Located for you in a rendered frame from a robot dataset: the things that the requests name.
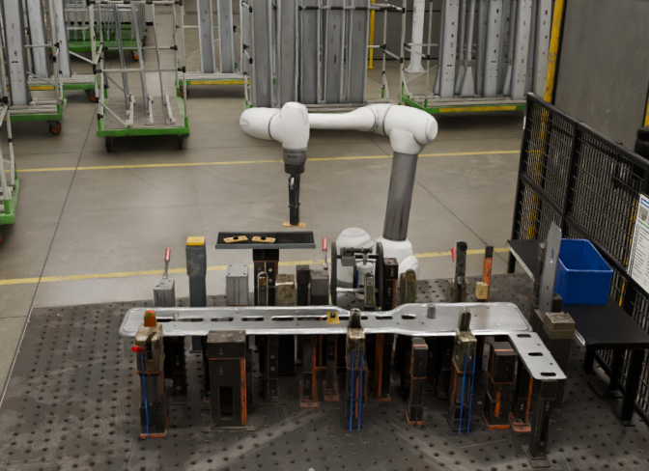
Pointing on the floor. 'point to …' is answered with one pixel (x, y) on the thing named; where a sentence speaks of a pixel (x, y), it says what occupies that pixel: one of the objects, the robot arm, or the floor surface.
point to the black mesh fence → (613, 389)
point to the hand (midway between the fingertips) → (294, 214)
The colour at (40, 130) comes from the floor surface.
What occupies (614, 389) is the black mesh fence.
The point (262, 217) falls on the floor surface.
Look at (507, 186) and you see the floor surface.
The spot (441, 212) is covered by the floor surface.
